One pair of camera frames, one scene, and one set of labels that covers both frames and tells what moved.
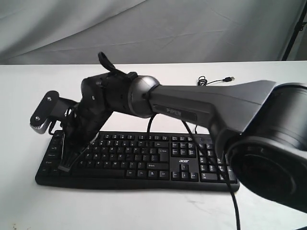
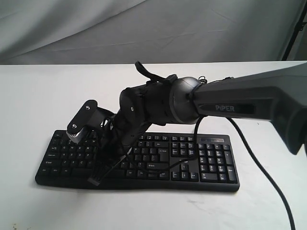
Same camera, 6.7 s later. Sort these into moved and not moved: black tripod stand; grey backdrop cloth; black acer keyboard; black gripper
Moved: black gripper
Not moved: grey backdrop cloth; black tripod stand; black acer keyboard
